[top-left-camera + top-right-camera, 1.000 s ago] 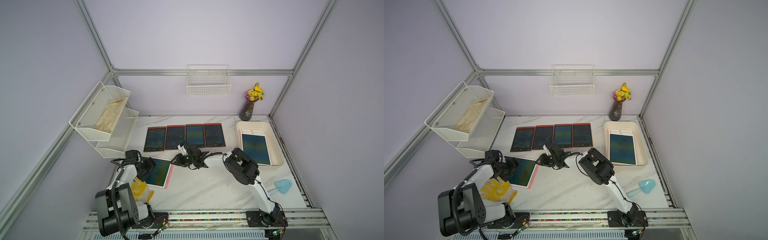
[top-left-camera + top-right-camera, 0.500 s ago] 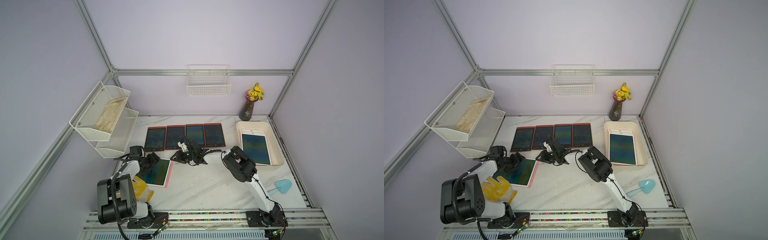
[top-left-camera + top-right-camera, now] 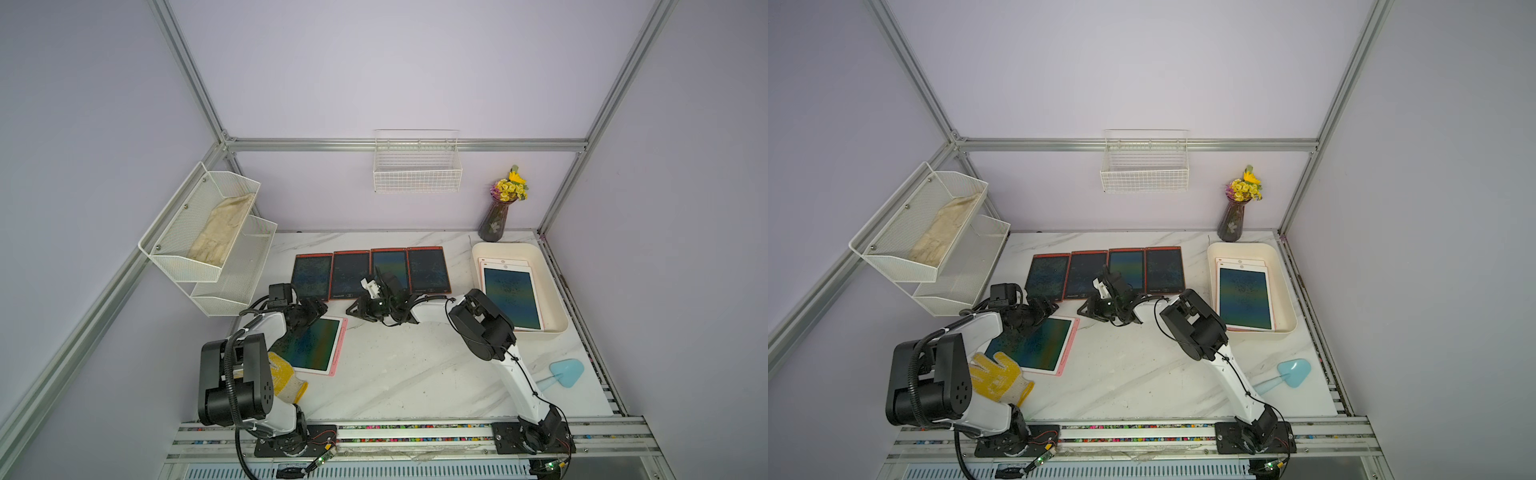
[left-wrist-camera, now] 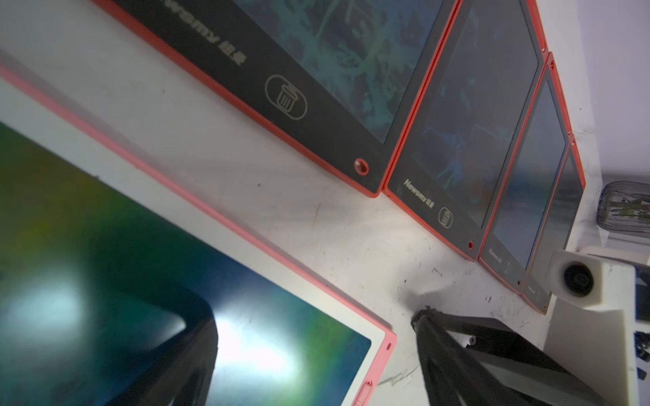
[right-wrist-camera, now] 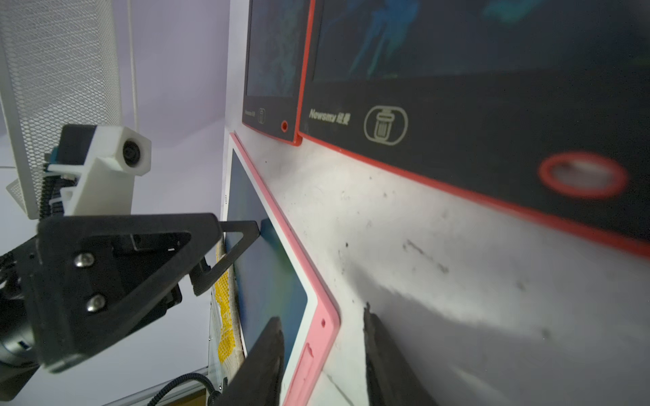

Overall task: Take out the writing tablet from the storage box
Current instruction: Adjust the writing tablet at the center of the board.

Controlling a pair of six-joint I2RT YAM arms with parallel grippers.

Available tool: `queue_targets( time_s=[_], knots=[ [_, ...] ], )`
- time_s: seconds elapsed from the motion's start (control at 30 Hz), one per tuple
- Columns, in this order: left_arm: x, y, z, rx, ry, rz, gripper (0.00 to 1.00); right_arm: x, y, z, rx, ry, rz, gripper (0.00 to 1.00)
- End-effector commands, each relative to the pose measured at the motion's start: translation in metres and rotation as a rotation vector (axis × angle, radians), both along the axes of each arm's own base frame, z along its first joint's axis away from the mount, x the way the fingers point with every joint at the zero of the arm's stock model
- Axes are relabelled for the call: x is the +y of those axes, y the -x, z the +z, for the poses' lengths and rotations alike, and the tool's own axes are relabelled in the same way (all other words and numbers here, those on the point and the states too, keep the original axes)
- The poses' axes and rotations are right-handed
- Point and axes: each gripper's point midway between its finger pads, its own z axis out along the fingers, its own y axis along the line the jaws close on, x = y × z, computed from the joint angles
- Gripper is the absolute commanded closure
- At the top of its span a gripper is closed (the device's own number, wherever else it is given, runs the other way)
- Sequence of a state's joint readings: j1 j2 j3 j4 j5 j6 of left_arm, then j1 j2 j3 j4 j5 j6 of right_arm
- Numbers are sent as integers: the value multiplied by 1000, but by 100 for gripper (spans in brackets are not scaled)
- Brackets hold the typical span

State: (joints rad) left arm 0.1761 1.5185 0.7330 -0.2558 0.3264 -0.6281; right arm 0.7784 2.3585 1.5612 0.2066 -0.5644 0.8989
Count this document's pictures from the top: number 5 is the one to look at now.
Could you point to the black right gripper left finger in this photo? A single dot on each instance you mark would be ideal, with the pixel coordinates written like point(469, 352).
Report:
point(259, 379)

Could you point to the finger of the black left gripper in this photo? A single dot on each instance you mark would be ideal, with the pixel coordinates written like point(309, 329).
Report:
point(228, 254)
point(192, 231)

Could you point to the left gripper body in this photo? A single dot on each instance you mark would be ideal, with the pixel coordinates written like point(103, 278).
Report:
point(15, 314)

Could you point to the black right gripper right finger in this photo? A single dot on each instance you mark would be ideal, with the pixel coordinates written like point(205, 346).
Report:
point(390, 380)

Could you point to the yellow knit glove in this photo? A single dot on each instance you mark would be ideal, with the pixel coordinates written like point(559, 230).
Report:
point(226, 352)

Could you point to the pink writing tablet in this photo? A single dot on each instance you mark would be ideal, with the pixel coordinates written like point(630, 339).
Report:
point(275, 278)

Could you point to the red writing tablet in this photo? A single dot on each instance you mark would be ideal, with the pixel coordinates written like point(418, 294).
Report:
point(538, 108)
point(275, 52)

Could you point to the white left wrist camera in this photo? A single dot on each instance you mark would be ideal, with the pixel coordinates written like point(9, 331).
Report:
point(92, 171)

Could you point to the white mesh wall shelf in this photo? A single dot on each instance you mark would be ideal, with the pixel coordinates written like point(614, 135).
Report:
point(59, 66)

